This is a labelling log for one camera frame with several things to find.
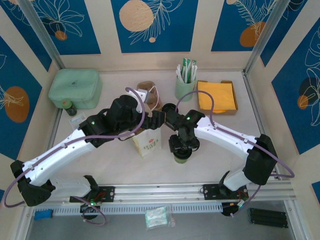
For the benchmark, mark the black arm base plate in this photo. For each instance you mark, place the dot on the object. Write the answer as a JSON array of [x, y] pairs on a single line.
[[210, 191], [107, 193]]

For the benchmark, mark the brown pulp cup carrier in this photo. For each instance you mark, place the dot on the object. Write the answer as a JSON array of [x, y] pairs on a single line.
[[143, 86]]

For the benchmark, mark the mint green lidded case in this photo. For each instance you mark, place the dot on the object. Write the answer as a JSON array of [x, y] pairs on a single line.
[[75, 87]]

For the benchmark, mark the aluminium side rail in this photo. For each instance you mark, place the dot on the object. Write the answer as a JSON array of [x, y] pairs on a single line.
[[58, 120], [260, 125]]

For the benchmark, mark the green paper cup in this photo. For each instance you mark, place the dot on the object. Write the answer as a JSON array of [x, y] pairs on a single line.
[[182, 160]]

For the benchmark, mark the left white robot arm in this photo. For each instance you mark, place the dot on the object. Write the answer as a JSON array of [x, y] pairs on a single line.
[[57, 155]]

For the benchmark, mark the brown cardboard tray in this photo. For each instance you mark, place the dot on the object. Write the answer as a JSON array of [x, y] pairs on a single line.
[[232, 112]]

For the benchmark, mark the aluminium frame post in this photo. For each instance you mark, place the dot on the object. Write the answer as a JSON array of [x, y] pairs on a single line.
[[266, 37], [40, 30]]

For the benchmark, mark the black ribbed block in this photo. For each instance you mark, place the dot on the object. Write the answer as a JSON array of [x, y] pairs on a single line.
[[267, 217]]

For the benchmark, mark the small dark glass bottle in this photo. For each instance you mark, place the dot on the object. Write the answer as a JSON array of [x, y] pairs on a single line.
[[69, 108]]

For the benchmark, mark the clear bag of packets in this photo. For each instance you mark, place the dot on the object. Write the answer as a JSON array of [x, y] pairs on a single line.
[[156, 217]]

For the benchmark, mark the blue plastic clip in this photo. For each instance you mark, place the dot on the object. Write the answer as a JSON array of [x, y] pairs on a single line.
[[43, 215]]

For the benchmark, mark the white paper bag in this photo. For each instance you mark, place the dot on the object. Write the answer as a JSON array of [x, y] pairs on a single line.
[[147, 147]]

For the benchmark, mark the yellow paper napkin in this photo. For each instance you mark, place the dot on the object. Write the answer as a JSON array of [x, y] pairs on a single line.
[[220, 100]]

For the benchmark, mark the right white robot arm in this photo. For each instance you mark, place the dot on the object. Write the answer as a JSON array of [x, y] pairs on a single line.
[[225, 140]]

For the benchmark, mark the aluminium front rail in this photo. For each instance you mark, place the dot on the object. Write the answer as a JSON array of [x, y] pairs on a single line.
[[160, 192]]

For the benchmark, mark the mint green holder cup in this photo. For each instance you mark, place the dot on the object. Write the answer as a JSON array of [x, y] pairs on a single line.
[[185, 92]]

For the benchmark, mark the white blue sugar packet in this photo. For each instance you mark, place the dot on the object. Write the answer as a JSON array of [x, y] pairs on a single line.
[[75, 122]]

